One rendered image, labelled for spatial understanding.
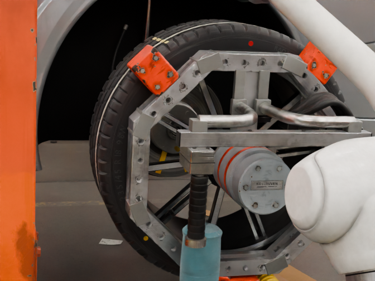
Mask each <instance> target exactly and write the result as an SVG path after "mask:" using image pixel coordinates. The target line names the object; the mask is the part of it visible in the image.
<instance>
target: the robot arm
mask: <svg viewBox="0 0 375 281"><path fill-rule="evenodd" d="M238 1H240V2H252V3H254V4H260V3H261V4H263V3H272V4H273V5H274V6H275V7H276V8H277V9H278V10H279V11H280V12H281V13H282V14H283V15H284V16H285V17H286V18H287V19H288V20H289V21H290V22H291V23H292V24H293V25H294V26H295V27H296V28H297V29H298V30H299V31H300V32H301V33H302V34H303V35H304V36H305V37H306V38H307V39H308V40H309V41H310V42H311V43H312V44H313V45H314V46H315V47H316V48H317V49H318V50H319V51H320V52H322V53H323V54H324V55H325V56H326V57H327V58H328V59H329V60H330V61H331V62H332V63H333V64H334V65H335V66H336V67H337V68H338V69H339V70H340V71H341V72H342V73H343V74H344V75H345V76H346V77H347V78H348V79H349V80H350V81H351V82H352V83H353V84H354V85H355V86H356V87H357V89H358V90H359V91H360V92H361V93H362V94H363V95H364V97H365V98H366V99H367V100H368V102H369V103H370V105H371V106H372V108H373V109H374V111H375V53H374V52H373V51H372V50H371V49H370V48H369V47H368V46H367V45H366V44H364V43H363V42H362V41H361V40H360V39H359V38H358V37H357V36H356V35H354V34H353V33H352V32H351V31H350V30H348V29H347V28H346V27H345V26H344V25H343V24H342V23H341V22H339V21H338V20H337V19H336V18H335V17H334V16H333V15H332V14H331V13H329V12H328V11H327V10H326V9H325V8H324V7H323V6H322V5H320V4H319V3H318V2H317V0H238ZM285 205H286V210H287V213H288V215H289V217H290V219H291V221H292V223H293V225H294V227H295V228H296V229H297V230H298V231H299V232H301V233H302V234H303V235H304V236H305V237H307V238H308V239H309V240H311V241H313V242H316V243H319V244H320V246H321V247H322V249H323V250H324V252H325V253H326V255H327V257H328V258H329V260H330V263H331V265H332V266H333V268H334V269H335V270H336V271H337V272H338V273H339V274H345V277H346V281H375V137H364V138H354V139H347V140H342V141H340V142H336V143H334V144H331V145H329V146H327V147H325V148H322V149H320V150H318V151H316V152H314V153H312V154H310V155H309V156H307V157H305V158H304V159H302V160H301V161H300V162H299V163H297V164H296V165H294V166H293V168H292V169H291V171H290V173H289V175H288V177H287V180H286V185H285Z"/></svg>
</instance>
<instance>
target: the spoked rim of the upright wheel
mask: <svg viewBox="0 0 375 281"><path fill-rule="evenodd" d="M269 82H270V83H271V84H272V86H273V87H274V88H275V90H276V91H277V93H278V95H279V97H280V99H281V102H282V105H281V106H280V107H279V108H280V109H283V110H286V111H288V112H290V111H292V110H293V109H295V108H296V107H297V106H298V105H299V104H300V103H301V102H302V101H304V100H305V97H304V96H303V95H302V94H301V93H300V91H299V90H298V89H297V87H296V86H295V85H294V84H293V83H292V81H291V80H290V79H289V78H288V77H287V76H286V74H285V73H284V72H271V73H270V80H269ZM198 87H199V90H200V93H201V95H202V97H203V101H204V103H205V106H206V108H207V111H208V113H209V115H218V113H217V110H216V108H215V105H214V103H213V100H212V98H211V95H210V92H209V89H208V87H207V84H206V82H205V79H203V80H202V81H201V82H200V83H198ZM164 117H165V118H167V119H169V120H171V121H172V122H174V123H176V124H177V125H179V126H181V127H183V128H184V129H189V125H188V124H186V123H185V122H183V121H182V120H180V119H178V118H177V117H175V116H173V115H171V114H170V113H167V114H166V115H165V116H164ZM276 122H277V120H276V119H273V118H271V122H262V123H261V124H260V125H259V126H257V130H267V129H268V128H270V127H271V126H272V125H273V124H274V123H276ZM158 124H160V125H162V126H163V127H165V128H167V129H168V130H170V131H172V132H174V133H175V134H176V130H178V128H176V127H174V126H173V125H171V124H169V123H168V122H166V121H164V120H162V119H161V120H160V121H159V122H158ZM266 148H268V149H269V150H271V151H272V152H273V153H275V154H277V155H278V156H279V157H280V158H283V159H282V160H283V161H284V163H285V164H286V165H287V166H288V167H289V169H290V170H291V169H292V168H293V166H294V165H296V164H297V163H299V162H300V161H301V160H302V159H304V158H305V157H307V156H309V155H310V154H312V153H314V152H316V151H318V150H320V149H322V148H325V147H266ZM281 149H285V151H280V152H276V151H277V150H281ZM182 167H183V166H182V165H181V164H180V163H179V159H174V160H169V161H160V162H151V163H149V169H148V171H149V172H152V171H160V170H165V169H173V168H182ZM208 177H209V179H208V186H209V185H210V184H211V183H212V184H213V185H215V186H217V190H216V192H215V196H214V200H213V204H212V207H211V211H210V215H209V219H208V220H206V222H208V223H211V224H214V225H216V226H218V227H219V228H220V229H221V230H222V232H223V233H222V237H221V249H220V252H229V251H253V250H256V249H259V248H261V247H263V246H266V245H267V244H269V243H271V242H273V241H275V240H276V239H278V238H279V237H280V236H281V235H282V234H283V233H284V232H285V231H286V230H287V229H288V228H289V227H290V226H291V225H292V224H293V223H292V221H291V219H290V217H289V215H288V213H287V210H286V205H285V206H284V207H282V208H281V209H279V210H278V211H276V212H274V213H271V214H268V215H259V214H255V213H252V212H250V211H249V210H247V209H245V208H243V207H241V208H242V209H240V210H238V211H236V212H234V213H232V214H230V215H227V216H223V217H219V218H218V216H219V212H220V208H221V205H222V201H223V197H224V193H225V191H224V190H223V189H222V188H221V187H220V186H219V185H218V184H217V182H216V180H215V178H214V176H213V174H212V175H208ZM190 183H191V182H190ZM190 183H188V184H187V185H186V186H185V187H184V188H183V189H182V190H181V191H180V192H178V193H177V194H176V195H175V196H174V197H173V198H172V199H171V200H170V201H168V202H167V203H166V204H165V205H164V206H162V207H161V208H160V209H159V208H158V207H156V206H155V205H153V204H152V203H150V202H149V200H147V208H148V209H149V210H150V211H151V212H152V213H153V214H154V215H155V216H156V217H157V218H158V219H159V220H160V221H161V222H162V223H163V224H164V225H165V226H166V227H167V228H168V229H169V230H170V231H171V232H172V233H173V234H174V235H175V236H176V237H177V238H178V239H179V240H181V241H182V238H183V233H182V229H183V228H184V227H185V226H186V225H187V224H188V219H183V218H180V217H177V216H174V217H172V216H171V215H170V214H169V213H167V212H168V210H169V209H171V208H172V207H173V206H175V205H176V204H177V203H178V202H179V201H180V200H181V199H182V198H183V197H185V196H186V195H187V194H188V193H189V192H190ZM189 197H190V194H188V195H187V196H186V197H185V198H184V199H182V200H181V201H180V202H179V203H178V204H177V205H176V206H175V207H173V208H172V209H173V211H174V213H175V215H176V214H177V213H178V212H180V211H181V210H182V209H183V208H184V207H185V206H186V205H187V204H189Z"/></svg>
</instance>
